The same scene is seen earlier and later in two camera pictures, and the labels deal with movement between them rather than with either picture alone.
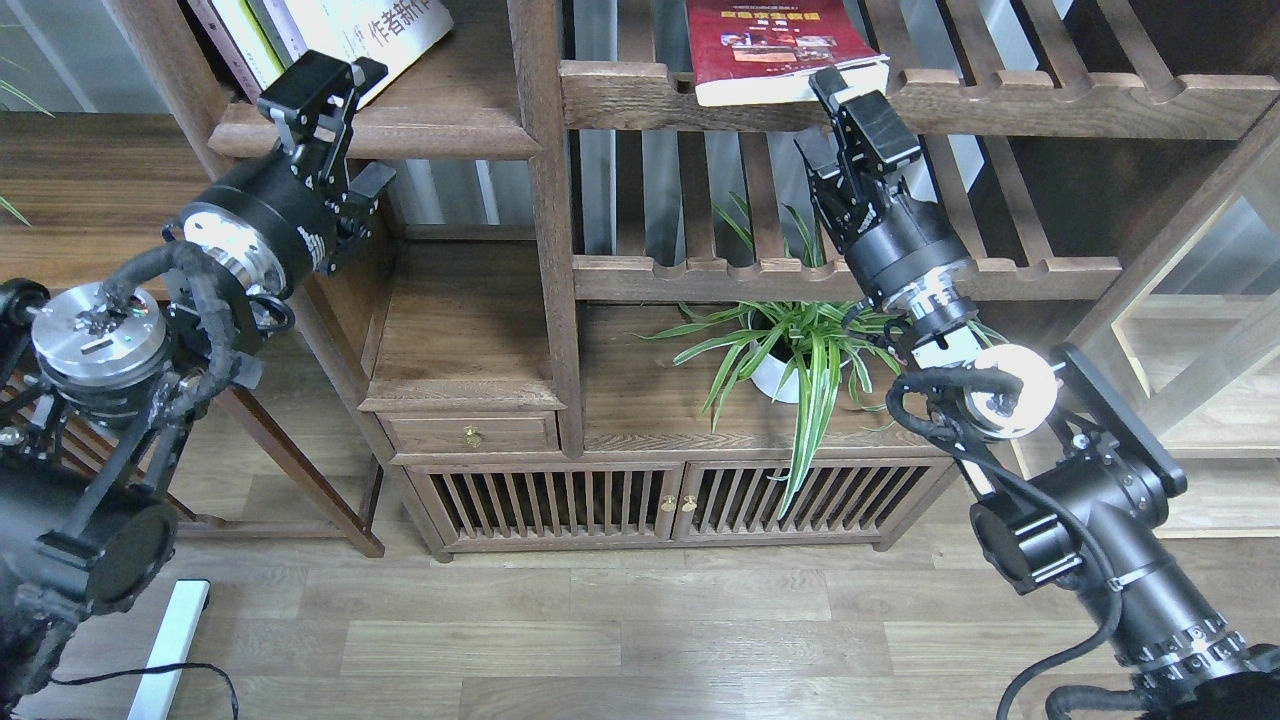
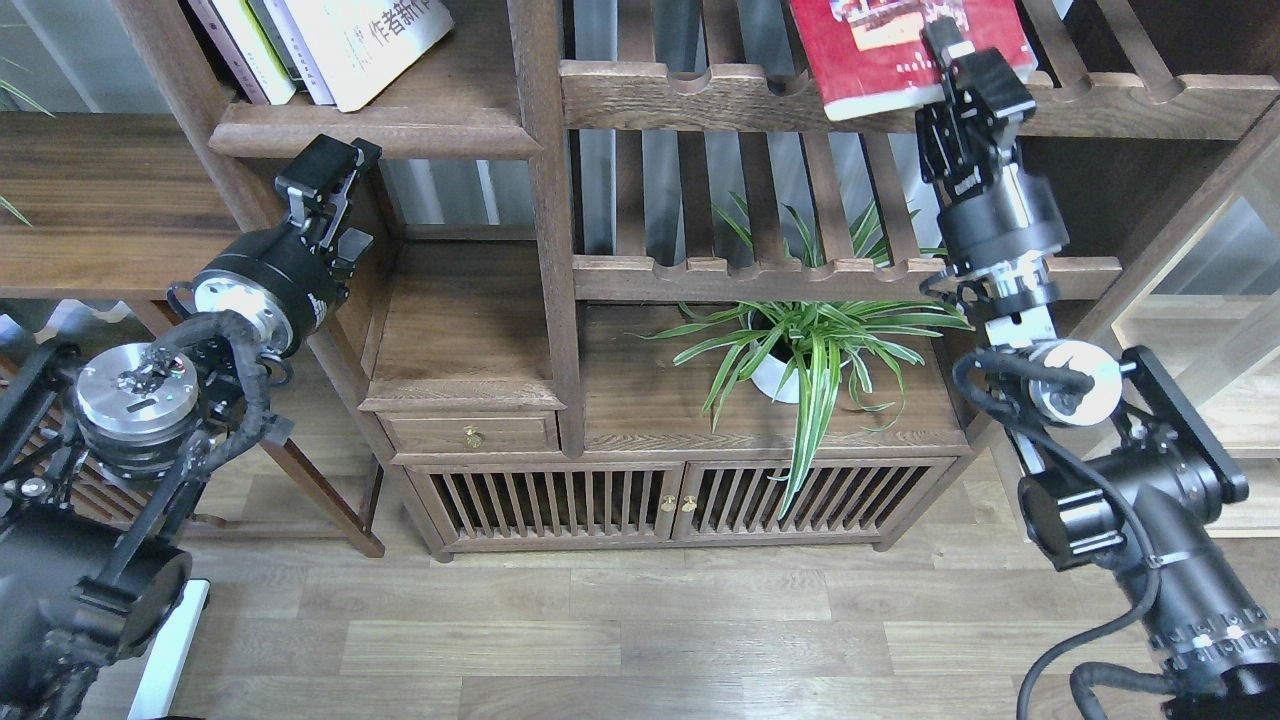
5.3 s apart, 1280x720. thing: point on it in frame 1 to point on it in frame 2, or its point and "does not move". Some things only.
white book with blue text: [397, 33] does not move
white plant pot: [768, 376] does not move
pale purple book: [288, 27] to [241, 72]
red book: [763, 52] to [867, 56]
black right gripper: [902, 249] to [994, 210]
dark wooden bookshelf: [724, 275] does not move
